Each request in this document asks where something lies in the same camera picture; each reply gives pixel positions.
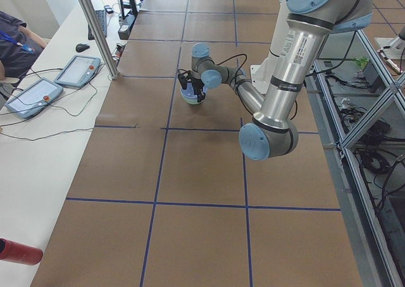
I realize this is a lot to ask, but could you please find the black keyboard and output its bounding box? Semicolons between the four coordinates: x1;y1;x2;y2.
87;8;108;41

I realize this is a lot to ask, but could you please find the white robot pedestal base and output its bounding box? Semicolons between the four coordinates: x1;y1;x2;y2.
251;0;289;94

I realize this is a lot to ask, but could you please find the teach pendant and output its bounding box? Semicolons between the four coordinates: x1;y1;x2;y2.
54;55;101;89
5;78;63;119

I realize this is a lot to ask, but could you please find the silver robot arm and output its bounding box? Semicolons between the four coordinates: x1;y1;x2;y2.
191;0;373;160

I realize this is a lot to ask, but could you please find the teach pendant near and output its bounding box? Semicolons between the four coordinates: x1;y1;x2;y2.
5;78;63;119

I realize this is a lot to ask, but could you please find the grey aluminium frame post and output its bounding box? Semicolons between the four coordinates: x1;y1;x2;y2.
78;0;119;80

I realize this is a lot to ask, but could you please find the brown paper table cover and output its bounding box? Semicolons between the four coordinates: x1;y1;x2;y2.
32;0;362;286

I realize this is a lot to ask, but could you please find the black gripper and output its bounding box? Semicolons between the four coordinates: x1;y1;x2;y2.
191;78;206;104

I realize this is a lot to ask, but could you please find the blue ceramic bowl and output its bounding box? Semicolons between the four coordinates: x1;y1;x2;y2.
180;83;194;95

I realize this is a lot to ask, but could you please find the green ceramic bowl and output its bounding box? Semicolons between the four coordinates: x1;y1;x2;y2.
181;94;198;105

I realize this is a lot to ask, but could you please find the person in dark shirt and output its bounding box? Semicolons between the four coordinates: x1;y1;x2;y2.
1;11;47;82

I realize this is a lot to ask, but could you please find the black computer mouse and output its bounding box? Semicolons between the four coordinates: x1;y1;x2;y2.
75;43;90;52

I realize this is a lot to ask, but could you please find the red cylinder bottle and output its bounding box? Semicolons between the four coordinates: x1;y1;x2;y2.
1;238;43;266

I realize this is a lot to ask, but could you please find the teach pendant far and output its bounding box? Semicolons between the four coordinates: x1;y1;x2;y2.
54;55;101;89

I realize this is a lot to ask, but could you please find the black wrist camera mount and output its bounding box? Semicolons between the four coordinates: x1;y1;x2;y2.
177;69;192;90

